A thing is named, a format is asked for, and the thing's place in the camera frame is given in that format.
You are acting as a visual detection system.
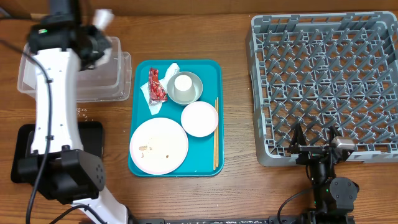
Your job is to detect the white paper cup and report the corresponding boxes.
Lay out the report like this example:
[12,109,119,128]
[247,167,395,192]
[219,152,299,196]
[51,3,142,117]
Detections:
[174,75,196,102]

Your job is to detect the black rectangular tray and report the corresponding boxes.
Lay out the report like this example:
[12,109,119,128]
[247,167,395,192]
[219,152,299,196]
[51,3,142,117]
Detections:
[11,121,105,184]

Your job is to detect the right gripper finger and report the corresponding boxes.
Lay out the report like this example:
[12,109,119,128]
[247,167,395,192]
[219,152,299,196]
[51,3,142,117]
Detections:
[328,126,341,146]
[289,123,307,148]

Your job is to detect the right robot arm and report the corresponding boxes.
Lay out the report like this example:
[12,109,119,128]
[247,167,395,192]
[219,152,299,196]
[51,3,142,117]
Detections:
[277,124,359,223]

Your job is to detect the clear plastic waste bin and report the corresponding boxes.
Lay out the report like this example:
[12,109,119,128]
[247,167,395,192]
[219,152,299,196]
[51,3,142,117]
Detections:
[17,37,132,103]

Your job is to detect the white napkin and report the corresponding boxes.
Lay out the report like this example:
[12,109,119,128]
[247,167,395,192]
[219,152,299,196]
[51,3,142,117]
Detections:
[93,9,114,30]
[141,63,180,115]

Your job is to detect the red snack wrapper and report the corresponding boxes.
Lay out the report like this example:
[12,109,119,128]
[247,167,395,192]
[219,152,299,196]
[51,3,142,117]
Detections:
[148,68,167,105]

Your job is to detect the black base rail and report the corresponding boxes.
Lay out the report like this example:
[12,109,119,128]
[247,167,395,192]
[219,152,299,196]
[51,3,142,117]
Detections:
[134,215,356,224]

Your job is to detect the scattered rice grains on table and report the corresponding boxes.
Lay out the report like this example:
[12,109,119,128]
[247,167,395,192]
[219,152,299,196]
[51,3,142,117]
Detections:
[76,107,93,122]

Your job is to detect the grey plastic dish rack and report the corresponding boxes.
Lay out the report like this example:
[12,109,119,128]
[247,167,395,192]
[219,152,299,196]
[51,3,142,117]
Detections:
[246,11,397,166]

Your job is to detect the teal plastic serving tray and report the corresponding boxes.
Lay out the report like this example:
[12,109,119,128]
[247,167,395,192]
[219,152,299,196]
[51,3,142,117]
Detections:
[130,59,224,177]

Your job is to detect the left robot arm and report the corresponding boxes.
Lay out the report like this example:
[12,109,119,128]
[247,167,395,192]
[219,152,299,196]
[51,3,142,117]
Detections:
[17,1,134,223]

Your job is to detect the small white plate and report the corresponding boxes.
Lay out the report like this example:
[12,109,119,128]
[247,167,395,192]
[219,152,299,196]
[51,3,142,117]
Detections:
[181,101,218,138]

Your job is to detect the large white dinner plate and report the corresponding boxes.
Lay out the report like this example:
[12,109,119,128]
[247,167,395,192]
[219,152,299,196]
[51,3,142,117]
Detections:
[129,118,189,175]

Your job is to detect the grey metal bowl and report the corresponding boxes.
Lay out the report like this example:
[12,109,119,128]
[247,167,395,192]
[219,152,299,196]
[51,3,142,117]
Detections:
[167,72,203,105]

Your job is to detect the right wooden chopstick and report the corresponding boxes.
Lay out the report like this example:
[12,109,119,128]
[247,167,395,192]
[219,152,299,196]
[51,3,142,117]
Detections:
[215,97,220,168]

